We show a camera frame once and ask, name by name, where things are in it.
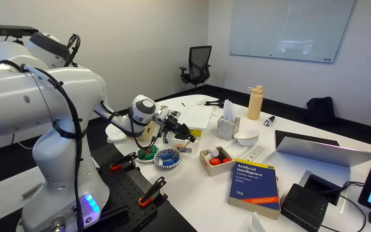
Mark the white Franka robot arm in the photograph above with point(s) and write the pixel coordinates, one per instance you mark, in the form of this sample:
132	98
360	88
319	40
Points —
21	98

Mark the white power strip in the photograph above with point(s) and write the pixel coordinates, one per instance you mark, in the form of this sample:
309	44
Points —
255	154

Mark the small white bowl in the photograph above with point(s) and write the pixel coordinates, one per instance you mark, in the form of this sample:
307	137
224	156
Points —
146	160

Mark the wall whiteboard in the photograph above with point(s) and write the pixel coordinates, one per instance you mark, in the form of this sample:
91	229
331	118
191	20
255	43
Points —
288	27

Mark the blue hardcover book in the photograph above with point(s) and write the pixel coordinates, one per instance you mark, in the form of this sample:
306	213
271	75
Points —
253	189

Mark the yellow plastic container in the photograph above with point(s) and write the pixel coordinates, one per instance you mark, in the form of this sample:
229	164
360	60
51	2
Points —
195	133

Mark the wooden chopstick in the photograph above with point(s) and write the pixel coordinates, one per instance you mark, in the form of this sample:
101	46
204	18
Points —
180	150

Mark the blue toy block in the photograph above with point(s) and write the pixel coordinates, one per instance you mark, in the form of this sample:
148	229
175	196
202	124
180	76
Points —
171	159

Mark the small black box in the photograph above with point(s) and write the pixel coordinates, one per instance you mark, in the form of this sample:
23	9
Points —
304	208

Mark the white ceramic bowl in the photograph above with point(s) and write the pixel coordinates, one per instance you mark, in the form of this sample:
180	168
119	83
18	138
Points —
246	138

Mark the tan water bottle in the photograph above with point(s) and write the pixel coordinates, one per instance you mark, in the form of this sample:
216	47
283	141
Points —
253	105

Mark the white flat floor sheet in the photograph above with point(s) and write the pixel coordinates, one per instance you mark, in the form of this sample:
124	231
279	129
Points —
11	194

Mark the wooden toy box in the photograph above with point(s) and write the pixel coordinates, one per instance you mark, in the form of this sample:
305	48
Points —
212	168

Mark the black stereo camera bar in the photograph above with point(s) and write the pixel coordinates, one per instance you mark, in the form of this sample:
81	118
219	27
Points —
9	30

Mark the black mesh office chair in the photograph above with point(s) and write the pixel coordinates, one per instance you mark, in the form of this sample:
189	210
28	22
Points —
198	65

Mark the green toy block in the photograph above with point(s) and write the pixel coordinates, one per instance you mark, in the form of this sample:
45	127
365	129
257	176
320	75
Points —
146	152

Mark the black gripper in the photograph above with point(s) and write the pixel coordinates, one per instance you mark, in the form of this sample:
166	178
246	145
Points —
173	123

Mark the white rectangular tray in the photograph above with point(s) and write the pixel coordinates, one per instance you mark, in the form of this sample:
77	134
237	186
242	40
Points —
195	116

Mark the black orange clamp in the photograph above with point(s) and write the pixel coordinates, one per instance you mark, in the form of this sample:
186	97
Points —
122	162
150	194

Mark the black backpack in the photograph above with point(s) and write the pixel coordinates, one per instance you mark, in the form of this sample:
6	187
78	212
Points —
319	111

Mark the black marker pen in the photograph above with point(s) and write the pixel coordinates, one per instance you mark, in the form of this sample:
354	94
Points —
269	120

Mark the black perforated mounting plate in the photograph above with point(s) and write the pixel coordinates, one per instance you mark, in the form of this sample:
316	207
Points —
124	194

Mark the white tissue sheet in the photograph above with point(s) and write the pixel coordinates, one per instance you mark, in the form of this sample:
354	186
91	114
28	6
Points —
228	110

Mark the blue patterned bowl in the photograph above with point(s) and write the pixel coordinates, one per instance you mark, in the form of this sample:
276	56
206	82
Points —
166	165

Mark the light wooden block toy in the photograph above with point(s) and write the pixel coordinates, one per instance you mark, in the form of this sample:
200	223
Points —
149	134

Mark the black spatula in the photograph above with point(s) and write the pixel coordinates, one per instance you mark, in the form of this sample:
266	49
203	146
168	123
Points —
212	104

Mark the grey tissue box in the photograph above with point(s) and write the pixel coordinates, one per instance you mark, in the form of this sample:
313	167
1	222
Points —
226	129

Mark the orange red toy piece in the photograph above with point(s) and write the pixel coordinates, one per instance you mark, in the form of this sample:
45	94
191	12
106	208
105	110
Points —
213	162

